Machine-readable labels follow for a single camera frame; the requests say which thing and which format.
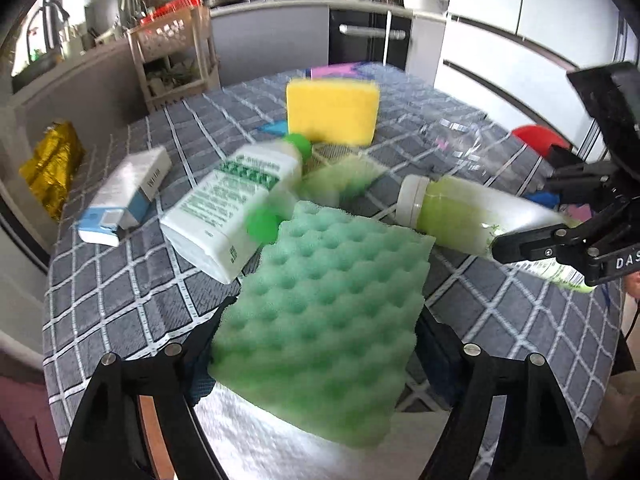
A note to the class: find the light green wrapper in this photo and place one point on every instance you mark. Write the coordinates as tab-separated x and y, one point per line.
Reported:
345	177

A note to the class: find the metal kitchen faucet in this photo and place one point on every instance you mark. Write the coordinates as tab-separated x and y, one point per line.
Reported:
55	15

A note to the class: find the red plastic basket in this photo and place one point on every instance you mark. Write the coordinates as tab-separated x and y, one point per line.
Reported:
170	10

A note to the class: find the light green bottle white cap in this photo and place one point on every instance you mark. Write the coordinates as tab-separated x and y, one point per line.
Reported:
465	210

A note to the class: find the white paper tissue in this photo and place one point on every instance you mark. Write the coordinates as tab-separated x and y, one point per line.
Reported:
280	440

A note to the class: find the grey kitchen counter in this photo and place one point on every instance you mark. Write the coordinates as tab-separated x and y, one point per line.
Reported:
260	35

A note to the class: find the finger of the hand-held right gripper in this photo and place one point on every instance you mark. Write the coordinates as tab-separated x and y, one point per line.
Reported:
575	180
530	247

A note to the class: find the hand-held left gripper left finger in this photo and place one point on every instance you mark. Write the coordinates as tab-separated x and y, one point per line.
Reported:
200	385

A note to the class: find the grey checkered tablecloth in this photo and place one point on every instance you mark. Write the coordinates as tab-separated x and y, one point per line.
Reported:
125	285

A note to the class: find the green foam sponge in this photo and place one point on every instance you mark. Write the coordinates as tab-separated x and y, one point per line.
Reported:
320	310

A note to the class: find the white refrigerator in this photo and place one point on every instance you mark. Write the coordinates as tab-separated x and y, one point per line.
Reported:
500	0

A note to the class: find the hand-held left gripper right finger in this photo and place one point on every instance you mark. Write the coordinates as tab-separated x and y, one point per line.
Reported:
445	370

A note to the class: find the white cardboard carton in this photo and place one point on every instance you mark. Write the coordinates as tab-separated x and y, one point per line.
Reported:
125	195

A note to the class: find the gold foil bag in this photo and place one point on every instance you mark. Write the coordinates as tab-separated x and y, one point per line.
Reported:
50	170

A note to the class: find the wooden rack with red basket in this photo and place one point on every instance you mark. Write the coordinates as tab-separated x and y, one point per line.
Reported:
170	60

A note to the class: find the black built-in oven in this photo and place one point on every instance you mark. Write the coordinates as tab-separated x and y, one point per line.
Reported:
360	35

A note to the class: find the clear plastic wrapper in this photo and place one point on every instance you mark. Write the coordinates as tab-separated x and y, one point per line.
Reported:
450	140

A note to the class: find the yellow sponge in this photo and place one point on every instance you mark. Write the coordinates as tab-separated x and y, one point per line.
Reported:
332	110

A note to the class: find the red plastic stool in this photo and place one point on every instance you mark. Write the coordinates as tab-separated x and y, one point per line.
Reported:
537	137

